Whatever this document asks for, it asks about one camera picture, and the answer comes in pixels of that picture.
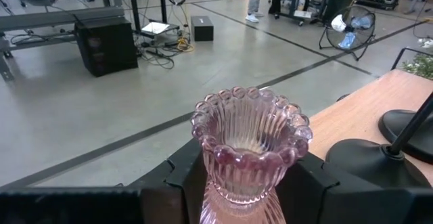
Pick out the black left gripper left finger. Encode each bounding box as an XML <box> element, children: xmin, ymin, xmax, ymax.
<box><xmin>0</xmin><ymin>138</ymin><xmax>204</xmax><ymax>224</ymax></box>

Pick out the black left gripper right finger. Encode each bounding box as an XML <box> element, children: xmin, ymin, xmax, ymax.
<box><xmin>277</xmin><ymin>152</ymin><xmax>433</xmax><ymax>224</ymax></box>

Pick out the black round lamp base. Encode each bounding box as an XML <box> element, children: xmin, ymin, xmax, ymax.
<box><xmin>325</xmin><ymin>91</ymin><xmax>433</xmax><ymax>189</ymax></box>

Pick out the tall black metal candlestick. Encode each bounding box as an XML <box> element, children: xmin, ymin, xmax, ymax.
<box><xmin>378</xmin><ymin>109</ymin><xmax>433</xmax><ymax>166</ymax></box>

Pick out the pink ribbed glass candle holder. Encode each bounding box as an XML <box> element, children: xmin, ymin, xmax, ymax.
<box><xmin>190</xmin><ymin>86</ymin><xmax>314</xmax><ymax>224</ymax></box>

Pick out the green potted plant black pot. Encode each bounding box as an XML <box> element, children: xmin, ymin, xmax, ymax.
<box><xmin>401</xmin><ymin>53</ymin><xmax>433</xmax><ymax>81</ymax></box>

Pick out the black floor fan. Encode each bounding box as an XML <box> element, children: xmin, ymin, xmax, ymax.
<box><xmin>319</xmin><ymin>5</ymin><xmax>377</xmax><ymax>62</ymax></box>

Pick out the white paper sheet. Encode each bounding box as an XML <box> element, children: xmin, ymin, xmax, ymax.
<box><xmin>141</xmin><ymin>21</ymin><xmax>170</xmax><ymax>35</ymax></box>

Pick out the small black box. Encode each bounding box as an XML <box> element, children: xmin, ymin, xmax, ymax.
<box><xmin>190</xmin><ymin>15</ymin><xmax>214</xmax><ymax>42</ymax></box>

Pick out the black cabinet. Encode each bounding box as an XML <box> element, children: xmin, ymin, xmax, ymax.
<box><xmin>323</xmin><ymin>0</ymin><xmax>359</xmax><ymax>24</ymax></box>

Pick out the wooden shelf with black frame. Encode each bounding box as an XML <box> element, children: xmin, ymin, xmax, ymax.
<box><xmin>307</xmin><ymin>47</ymin><xmax>433</xmax><ymax>187</ymax></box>

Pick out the black floor cable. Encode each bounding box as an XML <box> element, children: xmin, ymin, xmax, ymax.
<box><xmin>135</xmin><ymin>34</ymin><xmax>177</xmax><ymax>70</ymax></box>

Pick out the yellow floor cable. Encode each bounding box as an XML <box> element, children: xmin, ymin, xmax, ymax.
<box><xmin>175</xmin><ymin>36</ymin><xmax>196</xmax><ymax>53</ymax></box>

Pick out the grey metal table frame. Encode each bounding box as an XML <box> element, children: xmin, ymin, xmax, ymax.
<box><xmin>0</xmin><ymin>6</ymin><xmax>126</xmax><ymax>83</ymax></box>

